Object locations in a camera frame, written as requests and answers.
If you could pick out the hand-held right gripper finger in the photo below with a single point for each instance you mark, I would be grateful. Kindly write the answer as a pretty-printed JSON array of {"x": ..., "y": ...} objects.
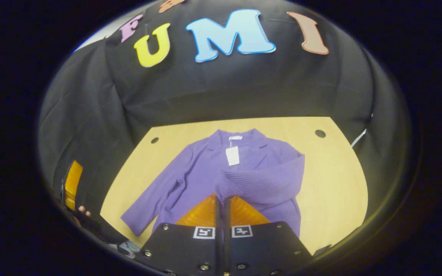
[
  {"x": 219, "y": 230},
  {"x": 227, "y": 237}
]

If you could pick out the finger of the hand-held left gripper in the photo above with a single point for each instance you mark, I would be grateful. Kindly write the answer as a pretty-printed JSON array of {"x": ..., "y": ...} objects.
[{"x": 73, "y": 180}]

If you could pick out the purple knit garment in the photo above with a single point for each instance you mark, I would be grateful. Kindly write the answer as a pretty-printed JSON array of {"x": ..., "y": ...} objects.
[{"x": 267, "y": 172}]

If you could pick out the black backdrop cloth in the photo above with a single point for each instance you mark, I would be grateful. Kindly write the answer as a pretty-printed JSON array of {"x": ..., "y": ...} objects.
[{"x": 225, "y": 88}]

